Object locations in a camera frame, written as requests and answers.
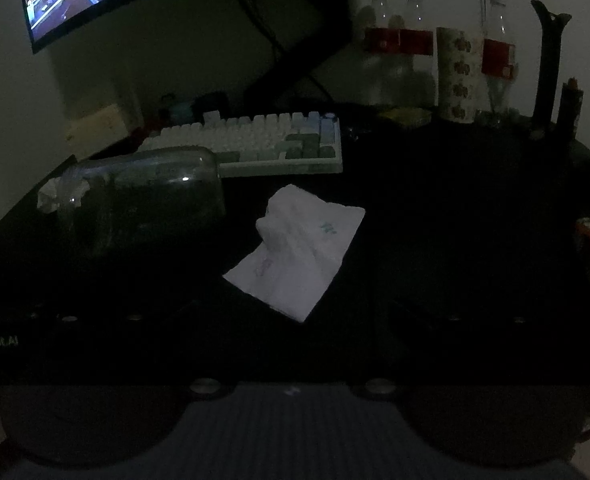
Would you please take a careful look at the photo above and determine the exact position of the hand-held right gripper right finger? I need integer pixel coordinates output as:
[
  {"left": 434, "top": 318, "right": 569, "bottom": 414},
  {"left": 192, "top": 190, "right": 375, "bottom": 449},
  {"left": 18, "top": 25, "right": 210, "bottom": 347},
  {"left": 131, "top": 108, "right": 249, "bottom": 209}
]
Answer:
[{"left": 352, "top": 285, "right": 586, "bottom": 403}]

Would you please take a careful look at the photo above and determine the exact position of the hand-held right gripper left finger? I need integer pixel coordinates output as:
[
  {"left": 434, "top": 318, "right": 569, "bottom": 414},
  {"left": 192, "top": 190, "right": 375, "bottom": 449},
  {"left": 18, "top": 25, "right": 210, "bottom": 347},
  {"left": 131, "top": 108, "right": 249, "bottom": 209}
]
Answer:
[{"left": 10, "top": 285, "right": 238, "bottom": 403}]

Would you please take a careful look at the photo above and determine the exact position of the clear glass jar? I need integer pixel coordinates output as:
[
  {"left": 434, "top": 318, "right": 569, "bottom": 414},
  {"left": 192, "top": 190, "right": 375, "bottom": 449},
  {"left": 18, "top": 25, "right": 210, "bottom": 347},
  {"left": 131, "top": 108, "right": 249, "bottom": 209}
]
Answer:
[{"left": 55, "top": 146, "right": 227, "bottom": 261}]

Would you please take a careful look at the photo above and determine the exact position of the white paper tissue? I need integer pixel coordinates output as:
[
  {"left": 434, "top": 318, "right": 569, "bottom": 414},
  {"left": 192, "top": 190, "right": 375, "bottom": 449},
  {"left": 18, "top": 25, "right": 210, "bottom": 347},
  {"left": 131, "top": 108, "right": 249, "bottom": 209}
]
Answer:
[{"left": 223, "top": 184, "right": 366, "bottom": 322}]

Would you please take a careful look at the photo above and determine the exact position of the pale wooden box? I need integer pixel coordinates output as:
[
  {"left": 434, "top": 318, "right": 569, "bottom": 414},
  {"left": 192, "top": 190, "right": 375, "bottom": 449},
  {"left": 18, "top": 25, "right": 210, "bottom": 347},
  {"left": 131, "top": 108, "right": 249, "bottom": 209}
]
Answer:
[{"left": 65, "top": 104, "right": 128, "bottom": 161}]

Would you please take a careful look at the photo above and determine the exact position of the yellow pad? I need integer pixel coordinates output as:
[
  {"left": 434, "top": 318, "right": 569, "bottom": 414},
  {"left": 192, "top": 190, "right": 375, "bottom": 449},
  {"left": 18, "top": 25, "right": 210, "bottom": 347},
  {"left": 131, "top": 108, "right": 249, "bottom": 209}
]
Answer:
[{"left": 377, "top": 106, "right": 433, "bottom": 128}]

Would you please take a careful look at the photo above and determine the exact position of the white and blue keyboard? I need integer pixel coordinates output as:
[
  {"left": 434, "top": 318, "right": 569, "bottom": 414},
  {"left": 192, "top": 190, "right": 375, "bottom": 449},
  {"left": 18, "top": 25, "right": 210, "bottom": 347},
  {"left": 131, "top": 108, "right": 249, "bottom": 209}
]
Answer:
[{"left": 137, "top": 111, "right": 344, "bottom": 178}]

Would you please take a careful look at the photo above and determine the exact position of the small dark bottle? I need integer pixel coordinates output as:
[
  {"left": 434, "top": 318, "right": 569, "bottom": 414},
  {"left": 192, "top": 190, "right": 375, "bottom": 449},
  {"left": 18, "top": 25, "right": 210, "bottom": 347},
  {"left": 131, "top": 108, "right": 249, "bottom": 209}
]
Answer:
[{"left": 557, "top": 77, "right": 584, "bottom": 141}]

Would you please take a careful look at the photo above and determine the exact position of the patterned paper cup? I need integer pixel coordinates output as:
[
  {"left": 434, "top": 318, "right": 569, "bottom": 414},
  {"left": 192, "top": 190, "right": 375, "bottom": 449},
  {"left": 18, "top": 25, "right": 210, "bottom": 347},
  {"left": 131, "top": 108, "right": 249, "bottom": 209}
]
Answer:
[{"left": 435, "top": 26, "right": 484, "bottom": 123}]

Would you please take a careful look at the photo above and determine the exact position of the tall dark forked stand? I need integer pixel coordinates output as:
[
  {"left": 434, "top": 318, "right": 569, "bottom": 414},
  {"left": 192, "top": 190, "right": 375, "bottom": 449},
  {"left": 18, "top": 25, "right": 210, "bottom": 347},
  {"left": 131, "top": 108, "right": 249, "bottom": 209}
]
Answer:
[{"left": 530, "top": 0, "right": 573, "bottom": 138}]

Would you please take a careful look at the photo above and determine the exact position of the white cap plastic bottle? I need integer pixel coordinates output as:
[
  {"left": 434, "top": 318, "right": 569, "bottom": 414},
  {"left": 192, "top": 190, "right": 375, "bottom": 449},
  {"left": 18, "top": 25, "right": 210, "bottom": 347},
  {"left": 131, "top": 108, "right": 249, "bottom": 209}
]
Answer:
[{"left": 481, "top": 0, "right": 518, "bottom": 116}]

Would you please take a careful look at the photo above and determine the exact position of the black cap plastic bottle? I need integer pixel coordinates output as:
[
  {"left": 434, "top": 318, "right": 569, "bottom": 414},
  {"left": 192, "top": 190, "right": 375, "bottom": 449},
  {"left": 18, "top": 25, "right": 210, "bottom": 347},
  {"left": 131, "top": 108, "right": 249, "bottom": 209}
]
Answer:
[{"left": 400, "top": 0, "right": 436, "bottom": 106}]

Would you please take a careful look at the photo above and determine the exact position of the yellow cap plastic bottle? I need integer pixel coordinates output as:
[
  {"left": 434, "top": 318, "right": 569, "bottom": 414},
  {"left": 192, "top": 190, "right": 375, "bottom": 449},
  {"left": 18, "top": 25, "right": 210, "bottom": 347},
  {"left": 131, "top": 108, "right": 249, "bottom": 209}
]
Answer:
[{"left": 357, "top": 0, "right": 400, "bottom": 106}]

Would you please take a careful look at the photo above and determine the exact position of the black monitor stand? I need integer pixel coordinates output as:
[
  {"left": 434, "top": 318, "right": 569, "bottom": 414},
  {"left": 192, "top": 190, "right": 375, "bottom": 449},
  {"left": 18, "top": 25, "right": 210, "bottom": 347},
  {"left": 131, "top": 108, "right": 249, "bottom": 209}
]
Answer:
[{"left": 225, "top": 0, "right": 353, "bottom": 111}]

